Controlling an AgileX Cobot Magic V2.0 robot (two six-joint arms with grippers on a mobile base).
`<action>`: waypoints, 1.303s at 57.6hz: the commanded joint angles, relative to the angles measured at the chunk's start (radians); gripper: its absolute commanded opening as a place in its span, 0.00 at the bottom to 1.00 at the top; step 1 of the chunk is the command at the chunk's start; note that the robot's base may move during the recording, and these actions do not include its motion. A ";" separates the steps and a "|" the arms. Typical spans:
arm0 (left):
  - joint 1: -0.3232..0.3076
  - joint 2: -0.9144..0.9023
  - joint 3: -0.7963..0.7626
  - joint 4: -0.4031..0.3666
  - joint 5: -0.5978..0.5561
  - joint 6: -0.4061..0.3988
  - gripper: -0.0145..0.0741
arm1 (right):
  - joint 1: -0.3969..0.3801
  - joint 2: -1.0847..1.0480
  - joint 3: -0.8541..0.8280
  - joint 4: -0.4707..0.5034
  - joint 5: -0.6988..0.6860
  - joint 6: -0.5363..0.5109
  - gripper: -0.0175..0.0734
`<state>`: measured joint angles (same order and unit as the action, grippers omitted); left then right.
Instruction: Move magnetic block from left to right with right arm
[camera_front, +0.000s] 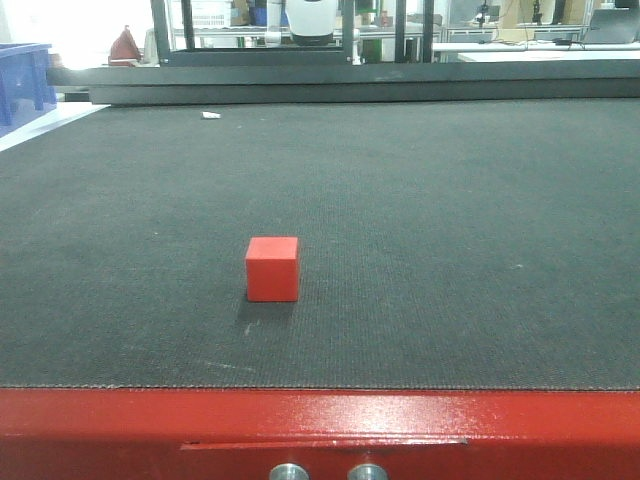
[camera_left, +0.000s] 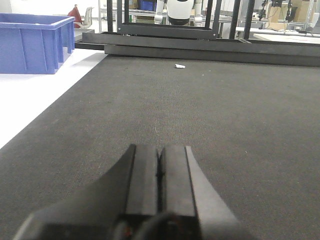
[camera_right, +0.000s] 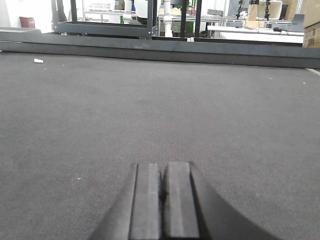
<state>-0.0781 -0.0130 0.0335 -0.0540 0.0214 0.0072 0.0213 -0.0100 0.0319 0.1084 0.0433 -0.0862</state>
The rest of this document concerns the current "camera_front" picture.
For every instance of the blue plastic crate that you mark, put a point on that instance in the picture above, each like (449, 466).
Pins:
(25, 91)

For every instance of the red magnetic cube block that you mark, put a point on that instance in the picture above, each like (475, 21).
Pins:
(272, 269)

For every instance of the right silver round knob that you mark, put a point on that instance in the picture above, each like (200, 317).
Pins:
(367, 471)

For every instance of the white background table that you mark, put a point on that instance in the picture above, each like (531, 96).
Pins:
(494, 52)

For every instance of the left silver round knob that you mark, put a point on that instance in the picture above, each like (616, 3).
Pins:
(288, 471)

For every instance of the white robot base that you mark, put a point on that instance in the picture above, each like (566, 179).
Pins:
(310, 23)

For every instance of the dark red cloth bag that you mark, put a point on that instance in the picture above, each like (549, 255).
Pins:
(124, 50)

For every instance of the black metal frame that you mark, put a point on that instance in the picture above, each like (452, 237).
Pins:
(319, 75)

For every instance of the silver round knob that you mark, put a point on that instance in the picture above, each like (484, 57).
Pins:
(367, 471)
(288, 471)

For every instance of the dark grey textured mat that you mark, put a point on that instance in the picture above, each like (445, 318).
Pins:
(490, 244)

